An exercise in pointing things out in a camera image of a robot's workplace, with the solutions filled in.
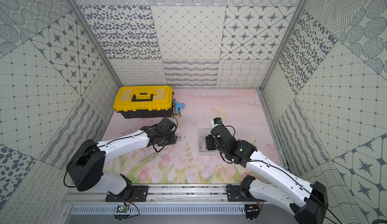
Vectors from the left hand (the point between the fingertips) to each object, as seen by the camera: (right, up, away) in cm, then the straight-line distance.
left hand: (175, 136), depth 87 cm
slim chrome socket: (+17, -2, +6) cm, 18 cm away
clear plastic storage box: (+16, -7, +2) cm, 17 cm away
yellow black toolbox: (-20, +21, +3) cm, 29 cm away
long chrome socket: (+15, -6, +3) cm, 16 cm away
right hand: (+18, +1, -11) cm, 22 cm away
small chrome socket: (+1, -2, +5) cm, 5 cm away
